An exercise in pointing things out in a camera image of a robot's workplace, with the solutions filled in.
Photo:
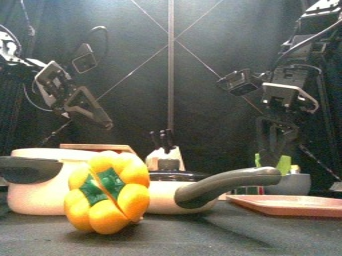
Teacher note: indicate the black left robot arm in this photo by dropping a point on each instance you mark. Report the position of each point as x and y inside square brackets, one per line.
[14, 80]

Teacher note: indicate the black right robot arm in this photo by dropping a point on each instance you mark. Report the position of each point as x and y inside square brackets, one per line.
[312, 40]

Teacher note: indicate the light green toy piece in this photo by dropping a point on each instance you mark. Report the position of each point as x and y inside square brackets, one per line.
[284, 165]

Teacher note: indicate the wooden cutting board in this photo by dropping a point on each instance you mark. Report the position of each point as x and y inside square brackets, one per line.
[95, 147]

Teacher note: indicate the pink plastic tray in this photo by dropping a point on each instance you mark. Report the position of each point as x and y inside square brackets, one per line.
[289, 204]

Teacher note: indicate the black pan lid grey knob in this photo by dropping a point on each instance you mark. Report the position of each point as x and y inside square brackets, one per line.
[171, 173]

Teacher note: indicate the yellow toy fruit green stem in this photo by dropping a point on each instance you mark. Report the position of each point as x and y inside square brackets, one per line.
[107, 193]

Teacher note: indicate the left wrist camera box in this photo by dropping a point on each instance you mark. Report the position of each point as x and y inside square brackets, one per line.
[85, 60]

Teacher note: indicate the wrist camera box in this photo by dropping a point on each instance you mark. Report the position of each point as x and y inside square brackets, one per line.
[241, 83]
[85, 60]

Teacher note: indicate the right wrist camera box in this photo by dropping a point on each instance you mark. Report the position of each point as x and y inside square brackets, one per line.
[241, 83]

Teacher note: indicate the vertical metal frame pole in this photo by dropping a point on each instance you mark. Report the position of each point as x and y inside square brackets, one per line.
[171, 66]

